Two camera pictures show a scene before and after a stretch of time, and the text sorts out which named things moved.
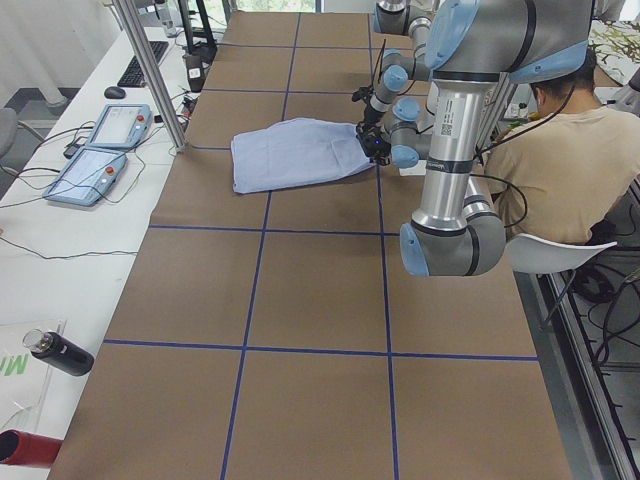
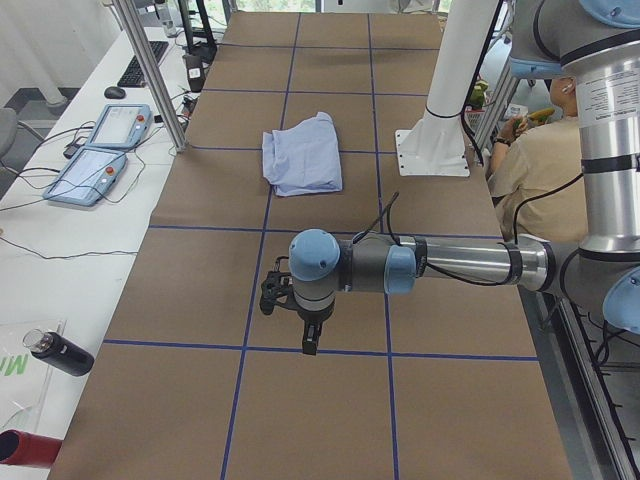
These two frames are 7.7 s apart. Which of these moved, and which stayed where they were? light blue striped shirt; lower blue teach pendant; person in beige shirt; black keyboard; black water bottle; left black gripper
Moved: light blue striped shirt; left black gripper
Stayed: person in beige shirt; black water bottle; black keyboard; lower blue teach pendant
